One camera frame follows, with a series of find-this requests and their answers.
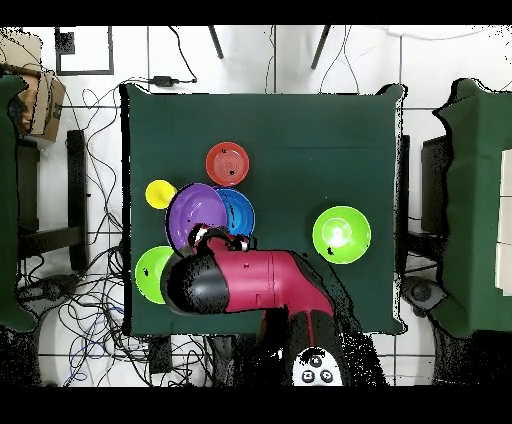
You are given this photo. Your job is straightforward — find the brown cardboard box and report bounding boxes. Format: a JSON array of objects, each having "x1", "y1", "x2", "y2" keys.
[{"x1": 0, "y1": 31, "x2": 67, "y2": 143}]

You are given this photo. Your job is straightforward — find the black square frame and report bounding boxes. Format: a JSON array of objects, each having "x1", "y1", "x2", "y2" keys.
[{"x1": 54, "y1": 25, "x2": 115, "y2": 76}]

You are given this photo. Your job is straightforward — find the black stand foot with knob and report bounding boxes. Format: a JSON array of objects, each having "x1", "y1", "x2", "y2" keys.
[{"x1": 15, "y1": 271, "x2": 85, "y2": 306}]

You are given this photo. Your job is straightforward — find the yellow plastic cup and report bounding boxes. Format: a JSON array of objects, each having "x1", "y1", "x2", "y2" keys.
[{"x1": 144, "y1": 179, "x2": 178, "y2": 210}]

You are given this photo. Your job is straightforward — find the deep blue plastic bowl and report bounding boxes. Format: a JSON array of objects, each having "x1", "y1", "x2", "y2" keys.
[{"x1": 213, "y1": 186, "x2": 256, "y2": 238}]

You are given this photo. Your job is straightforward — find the white boxes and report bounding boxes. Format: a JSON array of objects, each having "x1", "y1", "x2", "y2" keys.
[{"x1": 494, "y1": 149, "x2": 512, "y2": 297}]

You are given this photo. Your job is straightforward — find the shallow ribbed blue bowl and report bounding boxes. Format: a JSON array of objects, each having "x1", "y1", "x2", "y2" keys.
[{"x1": 223, "y1": 193, "x2": 251, "y2": 235}]

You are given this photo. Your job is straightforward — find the black bench frame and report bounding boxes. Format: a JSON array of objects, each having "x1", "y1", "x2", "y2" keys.
[{"x1": 15, "y1": 129, "x2": 90, "y2": 273}]

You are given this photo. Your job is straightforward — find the dark green tablecloth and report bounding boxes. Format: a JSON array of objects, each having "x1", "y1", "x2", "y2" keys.
[
  {"x1": 119, "y1": 82, "x2": 405, "y2": 337},
  {"x1": 0, "y1": 73, "x2": 37, "y2": 333},
  {"x1": 433, "y1": 77, "x2": 512, "y2": 339}
]

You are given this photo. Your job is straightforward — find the purple plastic bowl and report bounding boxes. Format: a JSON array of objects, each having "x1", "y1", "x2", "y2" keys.
[{"x1": 164, "y1": 182, "x2": 230, "y2": 251}]

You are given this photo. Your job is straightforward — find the orange ribbed plastic bowl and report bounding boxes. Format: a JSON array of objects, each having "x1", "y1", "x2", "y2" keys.
[{"x1": 205, "y1": 141, "x2": 251, "y2": 187}]

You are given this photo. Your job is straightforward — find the black tripod leg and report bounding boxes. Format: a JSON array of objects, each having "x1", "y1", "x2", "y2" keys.
[
  {"x1": 310, "y1": 25, "x2": 332, "y2": 70},
  {"x1": 207, "y1": 25, "x2": 225, "y2": 60}
]

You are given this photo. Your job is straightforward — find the green plastic bowl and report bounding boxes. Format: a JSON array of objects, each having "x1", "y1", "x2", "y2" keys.
[
  {"x1": 134, "y1": 245, "x2": 177, "y2": 305},
  {"x1": 311, "y1": 205, "x2": 373, "y2": 266}
]

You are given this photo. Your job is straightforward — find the grey stand foot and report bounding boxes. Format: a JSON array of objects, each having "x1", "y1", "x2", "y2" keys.
[{"x1": 401, "y1": 275, "x2": 447, "y2": 317}]

